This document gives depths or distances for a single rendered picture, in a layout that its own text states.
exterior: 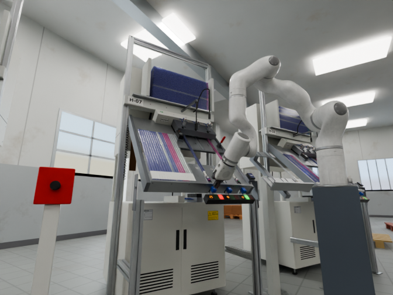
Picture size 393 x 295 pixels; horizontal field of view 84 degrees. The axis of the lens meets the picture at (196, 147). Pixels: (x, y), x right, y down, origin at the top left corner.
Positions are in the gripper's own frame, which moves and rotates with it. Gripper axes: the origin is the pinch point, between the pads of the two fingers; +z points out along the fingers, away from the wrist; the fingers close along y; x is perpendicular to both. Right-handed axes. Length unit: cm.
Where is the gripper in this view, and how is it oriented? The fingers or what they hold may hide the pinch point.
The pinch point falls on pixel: (216, 184)
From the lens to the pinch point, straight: 122.2
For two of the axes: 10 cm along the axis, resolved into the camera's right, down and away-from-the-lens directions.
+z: -3.7, 8.1, 4.5
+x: -3.5, -5.7, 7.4
